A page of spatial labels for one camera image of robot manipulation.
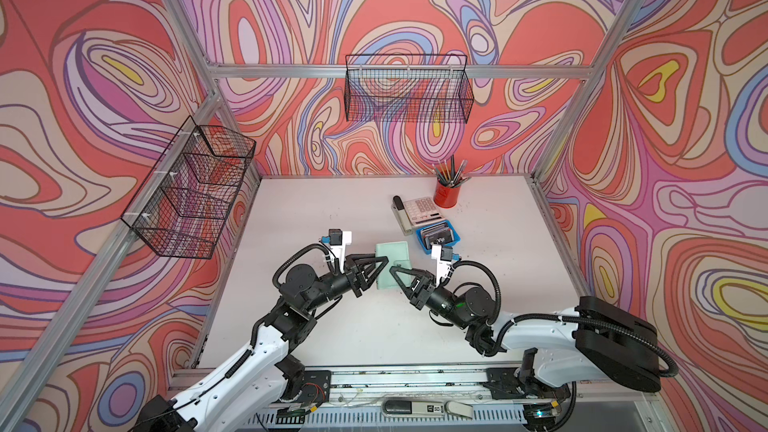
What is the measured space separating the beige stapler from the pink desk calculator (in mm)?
18

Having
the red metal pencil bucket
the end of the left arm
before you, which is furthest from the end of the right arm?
the red metal pencil bucket

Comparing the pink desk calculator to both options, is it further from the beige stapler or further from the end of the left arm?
the end of the left arm

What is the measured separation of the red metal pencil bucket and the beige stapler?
0.45 feet

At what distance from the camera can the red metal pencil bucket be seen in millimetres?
1064

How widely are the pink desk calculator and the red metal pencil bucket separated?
0.07 ft

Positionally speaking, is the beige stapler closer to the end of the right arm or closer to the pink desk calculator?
the pink desk calculator

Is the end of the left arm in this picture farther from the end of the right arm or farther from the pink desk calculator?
the pink desk calculator

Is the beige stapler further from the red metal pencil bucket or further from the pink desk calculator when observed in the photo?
the red metal pencil bucket

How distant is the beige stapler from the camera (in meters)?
1.03

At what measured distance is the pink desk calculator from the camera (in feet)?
3.40
